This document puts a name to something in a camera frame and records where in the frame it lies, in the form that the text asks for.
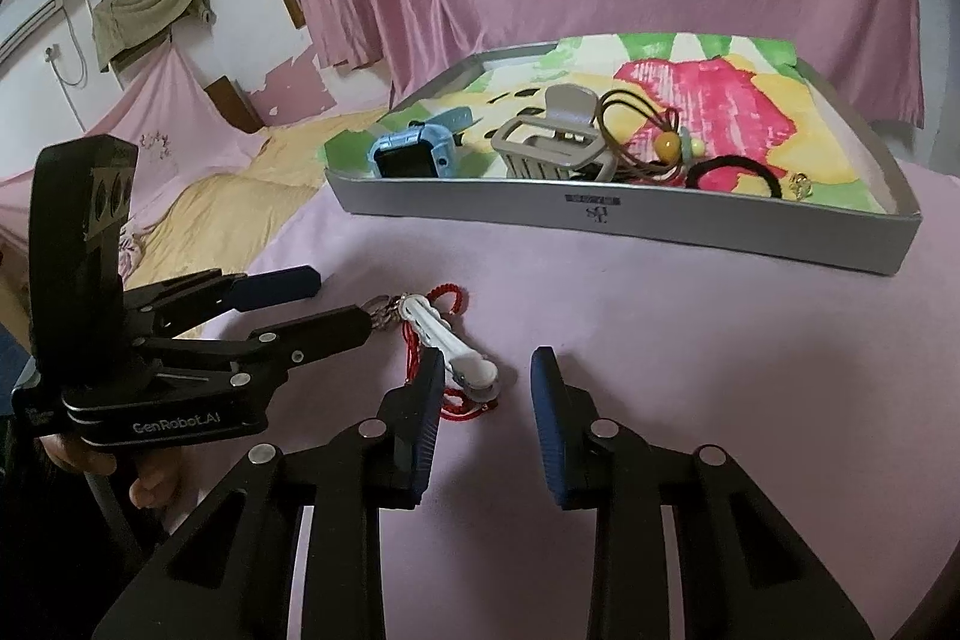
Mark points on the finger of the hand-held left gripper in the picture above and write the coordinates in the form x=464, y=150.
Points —
x=330, y=332
x=277, y=284

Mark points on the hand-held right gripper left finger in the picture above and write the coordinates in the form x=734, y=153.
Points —
x=424, y=422

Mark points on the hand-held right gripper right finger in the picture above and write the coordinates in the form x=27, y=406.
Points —
x=547, y=430

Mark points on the blue smart watch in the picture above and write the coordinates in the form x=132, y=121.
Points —
x=405, y=153

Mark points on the grey tray box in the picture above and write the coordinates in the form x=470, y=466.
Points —
x=712, y=220

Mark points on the grey hair claw clip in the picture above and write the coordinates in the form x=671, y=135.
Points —
x=525, y=149

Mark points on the small gold charm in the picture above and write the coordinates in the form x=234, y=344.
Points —
x=800, y=187

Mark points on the person's left hand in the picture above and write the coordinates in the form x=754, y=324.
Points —
x=154, y=482

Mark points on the crumpled pink garment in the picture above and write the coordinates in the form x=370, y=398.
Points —
x=129, y=246

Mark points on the yellow blanket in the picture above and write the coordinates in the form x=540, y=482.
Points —
x=247, y=183

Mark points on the pink draped cloth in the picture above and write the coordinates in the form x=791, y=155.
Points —
x=165, y=115

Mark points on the brown wooden board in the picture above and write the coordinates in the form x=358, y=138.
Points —
x=232, y=102

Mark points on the white air conditioner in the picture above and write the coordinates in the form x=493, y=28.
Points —
x=26, y=25

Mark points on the olive green cloth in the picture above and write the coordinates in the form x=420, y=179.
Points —
x=150, y=3

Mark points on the colourful floral cloth lining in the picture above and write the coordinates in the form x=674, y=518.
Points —
x=690, y=93

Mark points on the white wall socket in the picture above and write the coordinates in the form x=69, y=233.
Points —
x=51, y=54

